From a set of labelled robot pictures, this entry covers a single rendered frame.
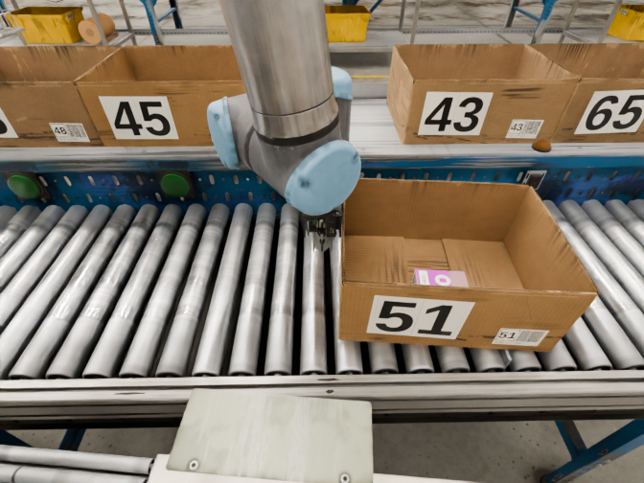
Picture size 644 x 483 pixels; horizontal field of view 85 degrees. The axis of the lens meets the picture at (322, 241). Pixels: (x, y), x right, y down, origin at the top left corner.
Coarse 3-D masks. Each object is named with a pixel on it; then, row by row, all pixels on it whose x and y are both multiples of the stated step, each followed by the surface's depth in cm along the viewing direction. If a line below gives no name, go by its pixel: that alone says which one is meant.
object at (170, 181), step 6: (168, 174) 90; (174, 174) 91; (162, 180) 91; (168, 180) 91; (174, 180) 91; (180, 180) 91; (186, 180) 92; (162, 186) 92; (168, 186) 92; (174, 186) 92; (180, 186) 92; (186, 186) 92; (168, 192) 93; (174, 192) 93; (180, 192) 93; (186, 192) 94
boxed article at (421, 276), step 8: (416, 272) 72; (424, 272) 72; (432, 272) 72; (440, 272) 72; (448, 272) 72; (456, 272) 72; (464, 272) 72; (416, 280) 71; (424, 280) 71; (432, 280) 71; (440, 280) 71; (448, 280) 71; (456, 280) 71; (464, 280) 71
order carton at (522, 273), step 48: (384, 192) 78; (432, 192) 77; (480, 192) 76; (528, 192) 74; (384, 240) 85; (432, 240) 86; (480, 240) 85; (528, 240) 74; (384, 288) 55; (432, 288) 55; (480, 288) 54; (528, 288) 73; (576, 288) 58; (384, 336) 65; (480, 336) 63
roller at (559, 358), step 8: (560, 344) 66; (544, 352) 66; (552, 352) 65; (560, 352) 65; (568, 352) 66; (544, 360) 66; (552, 360) 65; (560, 360) 64; (568, 360) 64; (544, 368) 66; (552, 368) 64; (560, 368) 64; (568, 368) 64; (576, 368) 64
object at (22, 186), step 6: (12, 180) 90; (18, 180) 90; (24, 180) 90; (30, 180) 91; (12, 186) 91; (18, 186) 91; (24, 186) 91; (30, 186) 91; (36, 186) 92; (18, 192) 92; (24, 192) 92; (30, 192) 92; (36, 192) 93
